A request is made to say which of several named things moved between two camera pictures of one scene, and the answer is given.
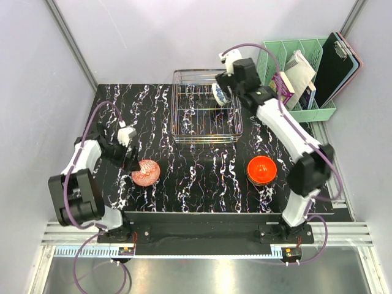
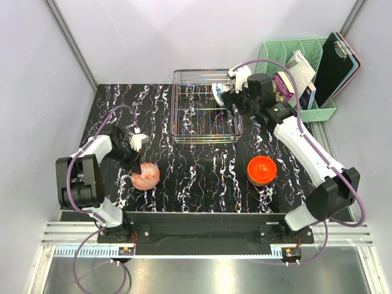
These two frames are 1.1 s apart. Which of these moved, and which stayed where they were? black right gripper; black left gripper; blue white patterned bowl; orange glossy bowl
Moved: black right gripper
Stayed: orange glossy bowl; blue white patterned bowl; black left gripper
